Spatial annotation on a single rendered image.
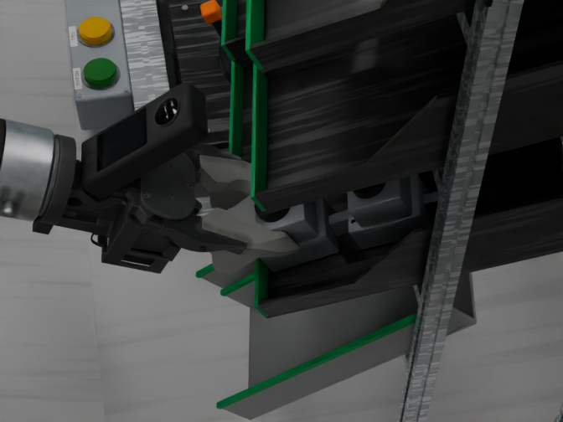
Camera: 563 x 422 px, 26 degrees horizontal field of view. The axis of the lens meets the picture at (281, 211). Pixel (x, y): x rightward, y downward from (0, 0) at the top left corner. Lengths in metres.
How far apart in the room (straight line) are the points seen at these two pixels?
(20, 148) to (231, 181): 0.18
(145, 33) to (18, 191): 0.65
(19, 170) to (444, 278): 0.33
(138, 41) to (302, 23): 0.77
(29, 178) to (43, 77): 0.72
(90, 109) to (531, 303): 0.58
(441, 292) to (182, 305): 0.54
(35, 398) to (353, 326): 0.41
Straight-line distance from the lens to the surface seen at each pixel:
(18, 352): 1.43
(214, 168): 1.01
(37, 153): 0.95
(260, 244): 0.99
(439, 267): 0.91
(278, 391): 1.16
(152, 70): 1.51
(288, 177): 0.91
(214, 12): 1.42
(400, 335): 1.07
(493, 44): 0.72
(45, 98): 1.64
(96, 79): 1.50
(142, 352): 1.41
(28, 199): 0.95
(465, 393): 1.39
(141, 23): 1.58
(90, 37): 1.54
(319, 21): 0.78
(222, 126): 1.44
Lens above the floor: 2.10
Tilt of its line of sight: 56 degrees down
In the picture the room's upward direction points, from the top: straight up
